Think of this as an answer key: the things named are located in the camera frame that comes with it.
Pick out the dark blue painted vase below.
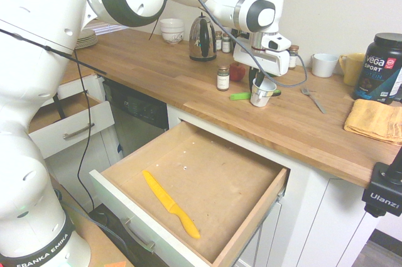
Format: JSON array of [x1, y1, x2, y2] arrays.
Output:
[[231, 27, 252, 48]]

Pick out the red apple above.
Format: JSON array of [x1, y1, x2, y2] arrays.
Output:
[[230, 62, 246, 82]]

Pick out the plain white mug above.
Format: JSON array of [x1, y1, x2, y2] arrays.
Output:
[[310, 53, 339, 78]]

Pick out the small open white drawer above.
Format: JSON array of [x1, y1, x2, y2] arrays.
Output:
[[28, 90, 116, 160]]

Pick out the thin black hanging cable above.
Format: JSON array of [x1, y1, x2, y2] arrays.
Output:
[[73, 49, 95, 212]]

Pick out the yellow plastic knife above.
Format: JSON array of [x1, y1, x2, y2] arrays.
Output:
[[141, 170, 201, 240]]

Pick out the black Ulanzi camera mount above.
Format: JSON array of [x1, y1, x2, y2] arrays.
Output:
[[361, 150, 402, 217]]

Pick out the metal small drawer handle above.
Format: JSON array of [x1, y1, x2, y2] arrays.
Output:
[[62, 122, 95, 141]]

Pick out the large open wooden drawer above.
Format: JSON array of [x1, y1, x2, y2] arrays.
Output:
[[89, 118, 290, 267]]

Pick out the window blinds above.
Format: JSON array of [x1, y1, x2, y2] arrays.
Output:
[[82, 18, 130, 36]]

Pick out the yellow mug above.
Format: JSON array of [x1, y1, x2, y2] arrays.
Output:
[[338, 53, 367, 87]]

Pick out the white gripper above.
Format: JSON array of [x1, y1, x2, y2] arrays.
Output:
[[232, 43, 290, 87]]

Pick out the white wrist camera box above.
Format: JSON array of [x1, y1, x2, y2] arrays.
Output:
[[260, 33, 293, 53]]

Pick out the stack of cream plates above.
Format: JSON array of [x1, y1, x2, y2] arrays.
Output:
[[74, 30, 99, 50]]

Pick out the folded yellow towel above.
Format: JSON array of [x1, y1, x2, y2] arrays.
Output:
[[344, 98, 402, 146]]

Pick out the white mug with checkered rim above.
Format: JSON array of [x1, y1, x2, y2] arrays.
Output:
[[250, 78, 278, 108]]

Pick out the white bowl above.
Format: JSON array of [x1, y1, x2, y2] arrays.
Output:
[[160, 18, 185, 45]]

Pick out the black camera boom stand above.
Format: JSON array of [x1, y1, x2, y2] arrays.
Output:
[[52, 92, 66, 120]]

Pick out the metal large drawer handle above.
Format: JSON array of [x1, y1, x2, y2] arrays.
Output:
[[121, 218, 156, 254]]

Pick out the black and steel dishwasher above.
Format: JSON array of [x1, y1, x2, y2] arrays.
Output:
[[102, 77, 170, 158]]

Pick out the black Vega protein tub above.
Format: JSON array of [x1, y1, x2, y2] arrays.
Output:
[[352, 32, 402, 105]]

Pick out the grey braided camera cable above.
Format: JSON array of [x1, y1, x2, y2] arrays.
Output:
[[171, 0, 308, 88]]

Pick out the stainless steel kettle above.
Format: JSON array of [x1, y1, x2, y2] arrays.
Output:
[[188, 12, 218, 62]]

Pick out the white cabinet door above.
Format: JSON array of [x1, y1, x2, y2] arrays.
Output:
[[238, 177, 379, 267]]

